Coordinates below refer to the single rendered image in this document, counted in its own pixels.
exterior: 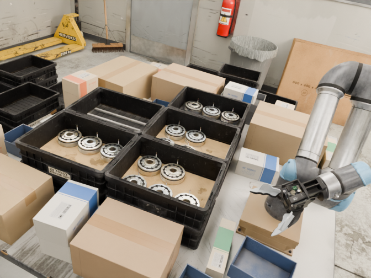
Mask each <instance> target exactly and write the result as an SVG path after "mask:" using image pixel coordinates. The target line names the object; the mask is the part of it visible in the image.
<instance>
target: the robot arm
mask: <svg viewBox="0 0 371 278"><path fill-rule="evenodd" d="M316 93H317V97H316V100H315V103H314V106H313V109H312V111H311V114H310V117H309V120H308V123H307V126H306V128H305V131H304V134H303V137H302V139H301V143H300V145H299V148H298V151H297V153H296V156H295V159H289V160H288V162H286V163H285V164H284V165H283V167H282V170H281V171H280V173H279V178H278V180H277V183H276V185H275V186H270V185H269V184H266V183H265V184H263V185H262V186H261V187H258V188H254V189H251V190H250V192H251V193H253V194H261V195H268V196H267V197H266V200H265V202H264V207H265V209H266V211H267V212H268V214H269V215H271V216H272V217H273V218H275V219H276V220H279V221H281V223H279V224H278V227H277V228H276V229H274V231H273V232H272V234H271V236H276V235H278V234H280V233H282V232H283V231H285V230H286V229H288V228H289V227H291V226H292V225H294V224H295V223H297V222H298V220H299V218H300V216H301V213H302V212H303V210H304V208H306V207H307V206H308V204H309V203H311V202H313V203H315V204H318V205H320V206H323V207H325V208H327V209H329V210H334V211H337V212H342V211H344V210H345V209H346V208H347V207H348V206H349V205H350V203H351V202H352V200H353V198H354V196H355V193H356V190H357V189H359V188H361V187H365V186H366V185H369V184H371V168H370V166H369V165H368V164H367V163H365V162H362V161H359V162H358V160H359V157H360V155H361V152H362V150H363V147H364V145H365V143H366V141H367V138H368V136H369V133H370V131H371V65H367V64H364V63H359V62H356V61H347V62H343V63H340V64H338V65H336V66H335V67H333V68H331V69H330V70H329V71H328V72H327V73H326V74H325V75H324V76H323V77H322V78H321V80H320V81H319V83H318V86H317V88H316ZM345 94H348V95H351V98H350V100H349V101H350V103H351V105H352V108H351V111H350V112H349V115H348V118H347V120H346V123H345V125H344V127H343V130H342V132H341V135H340V137H339V140H338V142H337V145H336V148H335V150H334V152H333V155H332V157H331V160H330V162H329V165H328V166H327V167H326V168H323V169H319V168H317V167H316V166H317V163H318V161H319V158H320V155H321V152H322V149H323V146H324V143H325V141H326V137H327V134H328V131H329V129H330V126H331V123H332V120H333V117H334V114H335V112H336V109H337V106H338V102H339V100H340V99H342V98H343V97H344V95H345Z"/></svg>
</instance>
